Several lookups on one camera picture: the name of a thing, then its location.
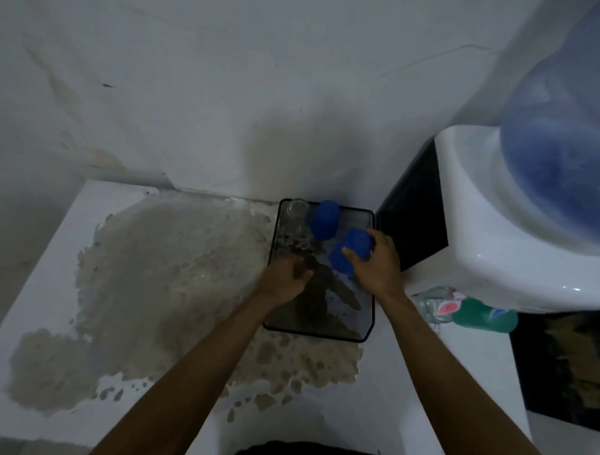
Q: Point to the person's right hand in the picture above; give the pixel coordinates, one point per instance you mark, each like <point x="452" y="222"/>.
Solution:
<point x="379" y="267"/>

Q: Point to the person's left hand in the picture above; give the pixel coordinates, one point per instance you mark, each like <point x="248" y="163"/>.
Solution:
<point x="281" y="281"/>

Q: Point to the blue plastic cup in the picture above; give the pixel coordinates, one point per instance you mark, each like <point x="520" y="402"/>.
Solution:
<point x="344" y="255"/>
<point x="325" y="220"/>

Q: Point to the dark transparent tray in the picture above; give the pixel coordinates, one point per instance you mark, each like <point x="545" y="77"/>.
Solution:
<point x="328" y="304"/>

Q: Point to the clear glass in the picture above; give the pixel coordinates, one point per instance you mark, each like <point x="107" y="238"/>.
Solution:
<point x="424" y="304"/>
<point x="296" y="213"/>

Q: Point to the green plastic cup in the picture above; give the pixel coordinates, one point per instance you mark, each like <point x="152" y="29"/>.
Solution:
<point x="478" y="316"/>

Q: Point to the person's left forearm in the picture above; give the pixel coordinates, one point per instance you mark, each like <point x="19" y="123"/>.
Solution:
<point x="187" y="379"/>

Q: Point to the person's right forearm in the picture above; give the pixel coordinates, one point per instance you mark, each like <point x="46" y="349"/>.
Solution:
<point x="445" y="375"/>

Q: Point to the person's black clothing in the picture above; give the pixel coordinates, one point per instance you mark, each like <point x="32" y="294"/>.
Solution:
<point x="304" y="448"/>

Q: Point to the red dispenser tap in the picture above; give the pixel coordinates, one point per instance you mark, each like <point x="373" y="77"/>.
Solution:
<point x="449" y="307"/>

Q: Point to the white water dispenser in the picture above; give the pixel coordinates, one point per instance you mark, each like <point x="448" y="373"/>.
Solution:
<point x="468" y="225"/>

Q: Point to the blue dispenser tap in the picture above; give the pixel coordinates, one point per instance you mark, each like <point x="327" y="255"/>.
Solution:
<point x="499" y="312"/>

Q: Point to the blue water bottle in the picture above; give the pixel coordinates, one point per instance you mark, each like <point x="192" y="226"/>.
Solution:
<point x="553" y="164"/>

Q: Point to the dark torn cardboard box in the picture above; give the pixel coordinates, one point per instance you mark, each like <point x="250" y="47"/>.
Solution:
<point x="558" y="365"/>

